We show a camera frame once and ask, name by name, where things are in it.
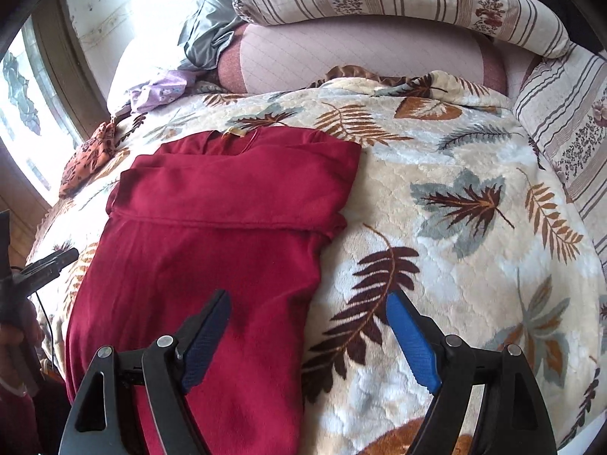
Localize patterned glass window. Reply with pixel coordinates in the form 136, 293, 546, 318
0, 0, 110, 204

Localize red fleece sweater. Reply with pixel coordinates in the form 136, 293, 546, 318
65, 129, 363, 455

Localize white pillow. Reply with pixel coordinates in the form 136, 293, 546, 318
107, 40, 223, 115

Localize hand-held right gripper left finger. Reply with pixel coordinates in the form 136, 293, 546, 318
59, 289, 232, 455

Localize leaf print plush blanket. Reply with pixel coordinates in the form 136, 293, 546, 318
28, 70, 607, 455

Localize black clothing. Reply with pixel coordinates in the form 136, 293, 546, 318
498, 0, 598, 53

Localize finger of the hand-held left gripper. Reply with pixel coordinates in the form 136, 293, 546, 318
14, 246, 80, 292

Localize orange floral cloth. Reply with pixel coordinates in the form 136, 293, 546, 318
58, 121, 119, 200

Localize grey cloth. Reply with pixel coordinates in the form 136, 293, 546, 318
178, 0, 252, 72

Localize purple floral cloth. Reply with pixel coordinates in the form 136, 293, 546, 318
126, 69, 197, 115

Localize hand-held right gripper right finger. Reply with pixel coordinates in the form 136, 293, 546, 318
385, 290, 558, 455

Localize person's left hand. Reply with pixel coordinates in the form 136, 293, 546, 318
19, 301, 46, 356

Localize pink quilted bolster pillow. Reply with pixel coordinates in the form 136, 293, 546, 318
215, 24, 510, 96

